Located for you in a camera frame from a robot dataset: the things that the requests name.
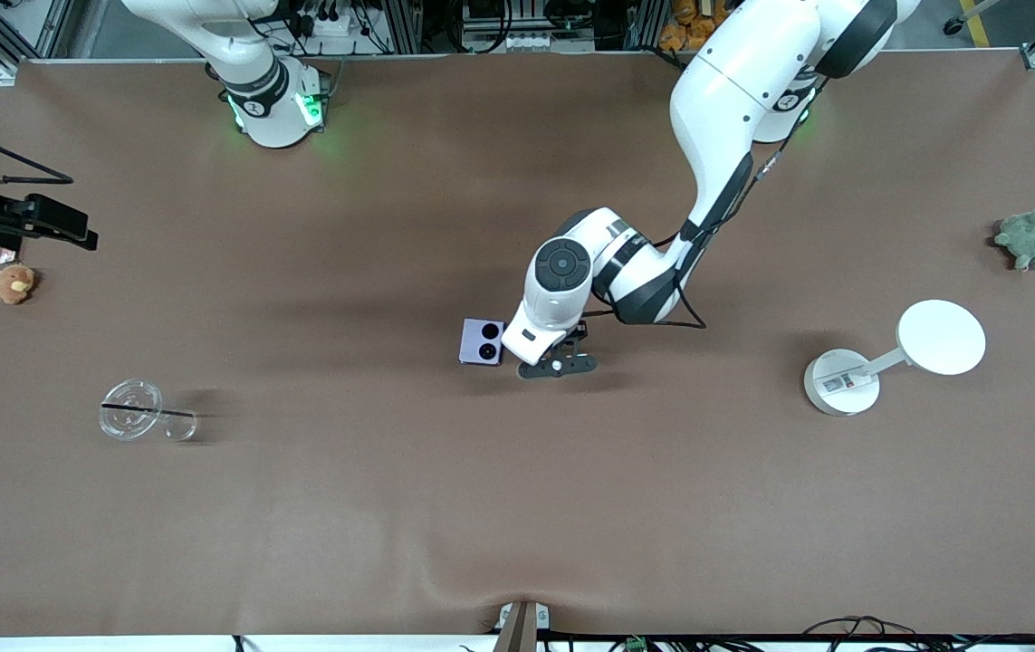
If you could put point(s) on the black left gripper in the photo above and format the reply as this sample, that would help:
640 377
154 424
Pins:
581 332

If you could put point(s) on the lilac flip phone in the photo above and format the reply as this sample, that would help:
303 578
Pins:
479 341

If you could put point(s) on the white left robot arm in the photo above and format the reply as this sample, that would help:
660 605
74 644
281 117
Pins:
743 100

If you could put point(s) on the brown plush bear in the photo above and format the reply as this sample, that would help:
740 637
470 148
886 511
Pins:
14 283

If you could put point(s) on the clear plastic cup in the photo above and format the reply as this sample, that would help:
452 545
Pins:
130 409

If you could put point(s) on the black drinking straw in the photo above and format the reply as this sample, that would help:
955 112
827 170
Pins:
150 411

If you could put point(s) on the white power strip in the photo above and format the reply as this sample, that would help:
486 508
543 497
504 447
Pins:
517 42

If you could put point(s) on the orange plush toy pile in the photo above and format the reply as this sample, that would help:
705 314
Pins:
685 27

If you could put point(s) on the white socket strip with plugs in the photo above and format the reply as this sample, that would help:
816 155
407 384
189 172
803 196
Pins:
322 18

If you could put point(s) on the white round desk lamp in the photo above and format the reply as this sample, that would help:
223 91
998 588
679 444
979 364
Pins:
938 337

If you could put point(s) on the green plush turtle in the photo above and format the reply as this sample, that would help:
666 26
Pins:
1029 237

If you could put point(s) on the metal table edge bracket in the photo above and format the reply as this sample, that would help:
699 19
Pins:
522 627

